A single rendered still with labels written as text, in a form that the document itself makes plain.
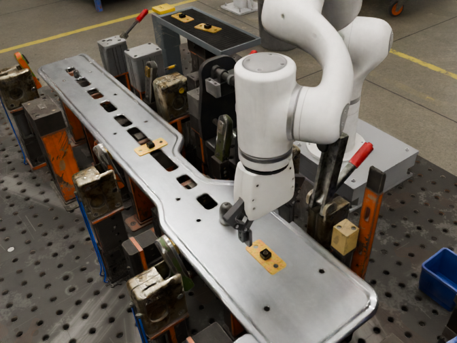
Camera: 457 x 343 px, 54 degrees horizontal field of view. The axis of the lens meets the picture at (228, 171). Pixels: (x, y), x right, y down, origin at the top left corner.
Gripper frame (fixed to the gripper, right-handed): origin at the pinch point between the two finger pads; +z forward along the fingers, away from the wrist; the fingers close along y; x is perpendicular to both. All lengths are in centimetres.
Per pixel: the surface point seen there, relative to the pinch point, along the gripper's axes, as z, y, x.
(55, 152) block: 18, 18, -76
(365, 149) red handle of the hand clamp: -5.6, -24.6, 0.4
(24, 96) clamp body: 11, 18, -102
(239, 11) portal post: 110, -243, -340
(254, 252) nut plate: 8.2, 1.2, -2.0
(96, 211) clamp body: 12.9, 19.9, -38.0
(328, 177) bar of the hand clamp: -4.4, -14.0, 1.0
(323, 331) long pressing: 8.4, 2.6, 17.8
